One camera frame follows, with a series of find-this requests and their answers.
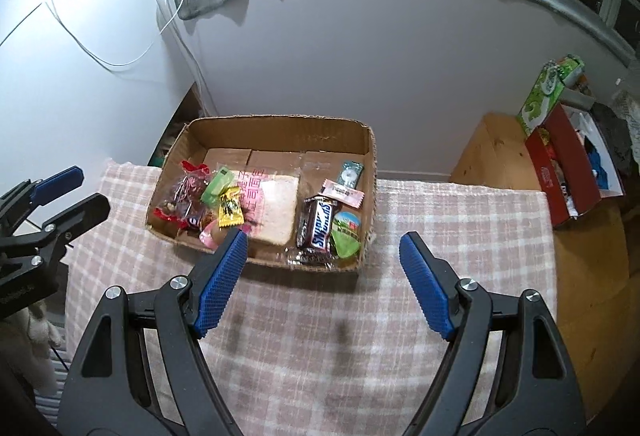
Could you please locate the pink egg snack pack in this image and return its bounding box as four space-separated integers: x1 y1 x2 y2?
198 219 232 250

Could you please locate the large Snickers bar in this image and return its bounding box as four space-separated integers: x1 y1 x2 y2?
296 195 337 253

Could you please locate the red open box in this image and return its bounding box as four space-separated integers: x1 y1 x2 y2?
525 104 625 227

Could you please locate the green blue egg snack pack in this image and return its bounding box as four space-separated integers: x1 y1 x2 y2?
331 211 361 260

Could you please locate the red brown snack bag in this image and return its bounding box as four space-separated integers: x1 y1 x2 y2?
153 160 210 231

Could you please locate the yellow candy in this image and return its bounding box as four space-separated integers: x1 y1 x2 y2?
218 186 244 228

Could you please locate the black white cookie packet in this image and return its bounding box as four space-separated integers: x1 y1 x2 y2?
284 247 335 268

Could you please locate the light green candy wrapper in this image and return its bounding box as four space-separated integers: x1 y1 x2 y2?
201 167 234 208

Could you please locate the clear green candy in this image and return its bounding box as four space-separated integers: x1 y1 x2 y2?
336 160 363 189

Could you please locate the wooden side table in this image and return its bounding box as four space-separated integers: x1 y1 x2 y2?
450 112 639 419

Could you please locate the green tissue box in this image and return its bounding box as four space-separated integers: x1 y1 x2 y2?
516 54 585 137

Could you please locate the brown cardboard box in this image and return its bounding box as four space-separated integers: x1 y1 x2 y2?
145 115 376 273

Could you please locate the packaged sliced bread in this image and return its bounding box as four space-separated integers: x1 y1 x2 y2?
235 169 299 245

